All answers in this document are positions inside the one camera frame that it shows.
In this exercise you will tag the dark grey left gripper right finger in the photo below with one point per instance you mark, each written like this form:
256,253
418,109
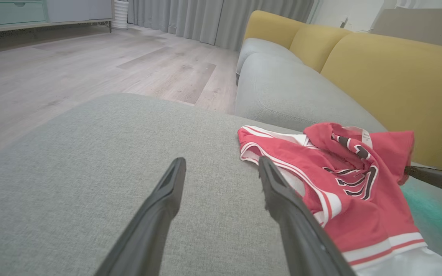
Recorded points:
301,241

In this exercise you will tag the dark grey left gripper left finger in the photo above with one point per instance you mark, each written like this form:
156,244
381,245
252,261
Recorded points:
148,237

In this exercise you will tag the red white basketball jersey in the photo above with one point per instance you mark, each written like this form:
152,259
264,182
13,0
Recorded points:
359,207

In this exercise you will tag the large grey sofa chaise cushion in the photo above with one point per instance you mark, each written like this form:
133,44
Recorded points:
71,191

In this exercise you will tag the wide yellow sofa back cushion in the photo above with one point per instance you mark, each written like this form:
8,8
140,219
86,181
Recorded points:
397,88

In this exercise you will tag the grey sofa seat cushion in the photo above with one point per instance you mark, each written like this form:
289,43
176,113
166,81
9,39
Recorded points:
290,92
259,48

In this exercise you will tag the white ribbed floor vase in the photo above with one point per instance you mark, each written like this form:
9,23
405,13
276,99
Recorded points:
120,15

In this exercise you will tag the grey pleated curtain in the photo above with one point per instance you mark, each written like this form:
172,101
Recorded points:
205,19

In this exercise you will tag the pale green grey cabinet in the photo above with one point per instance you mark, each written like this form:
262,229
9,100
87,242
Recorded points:
71,9

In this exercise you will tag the grey wall panel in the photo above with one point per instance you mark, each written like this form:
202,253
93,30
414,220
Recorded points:
428,27

